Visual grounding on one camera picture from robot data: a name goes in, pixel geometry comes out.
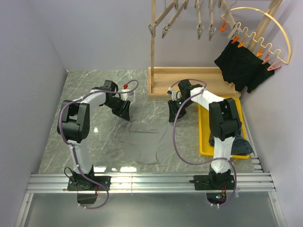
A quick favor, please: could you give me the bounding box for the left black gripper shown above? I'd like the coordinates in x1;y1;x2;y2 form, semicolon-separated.
104;97;131;121

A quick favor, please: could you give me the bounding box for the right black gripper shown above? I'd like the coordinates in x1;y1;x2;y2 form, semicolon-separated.
168;97;194;123

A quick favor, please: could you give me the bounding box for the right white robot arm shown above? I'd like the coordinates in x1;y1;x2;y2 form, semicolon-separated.
168;79;242;191

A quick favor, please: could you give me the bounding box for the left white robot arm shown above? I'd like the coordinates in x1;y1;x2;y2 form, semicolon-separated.
57;80;134;191

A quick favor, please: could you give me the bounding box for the black hanging underwear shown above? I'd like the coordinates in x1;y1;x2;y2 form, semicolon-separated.
214;41;275;93

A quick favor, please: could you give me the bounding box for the striped navy underwear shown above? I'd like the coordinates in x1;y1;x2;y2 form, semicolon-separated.
208;132;254;157

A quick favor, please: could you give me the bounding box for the gold semicircle clip hanger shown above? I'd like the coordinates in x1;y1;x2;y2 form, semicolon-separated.
221;6;292;65

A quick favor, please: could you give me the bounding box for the wooden drying rack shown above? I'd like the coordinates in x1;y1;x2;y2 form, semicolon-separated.
148;0;292;101

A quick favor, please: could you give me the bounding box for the yellow plastic tray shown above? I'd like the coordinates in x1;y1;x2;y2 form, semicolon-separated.
198;97;247;157

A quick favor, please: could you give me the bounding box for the orange clothespin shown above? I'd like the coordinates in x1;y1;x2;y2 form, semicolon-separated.
220;20;228;33
231;35;240;44
256;45;267;58
238;35;248;48

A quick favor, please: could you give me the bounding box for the pink clothespin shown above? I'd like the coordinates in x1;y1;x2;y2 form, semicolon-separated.
267;59;282;71
262;52;271;65

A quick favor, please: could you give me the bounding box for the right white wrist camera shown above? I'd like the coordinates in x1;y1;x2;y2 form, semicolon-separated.
167;87;181;101

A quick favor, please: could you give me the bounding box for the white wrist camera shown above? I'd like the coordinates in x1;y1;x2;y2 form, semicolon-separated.
167;87;181;101
118;84;134;101

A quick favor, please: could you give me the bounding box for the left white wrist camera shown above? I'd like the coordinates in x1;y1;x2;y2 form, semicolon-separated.
118;84;134;101

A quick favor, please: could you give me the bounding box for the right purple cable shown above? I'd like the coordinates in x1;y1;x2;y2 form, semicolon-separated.
167;78;237;208

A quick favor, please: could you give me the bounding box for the aluminium mounting rail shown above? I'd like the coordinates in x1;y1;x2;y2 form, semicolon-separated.
16;154;287;227

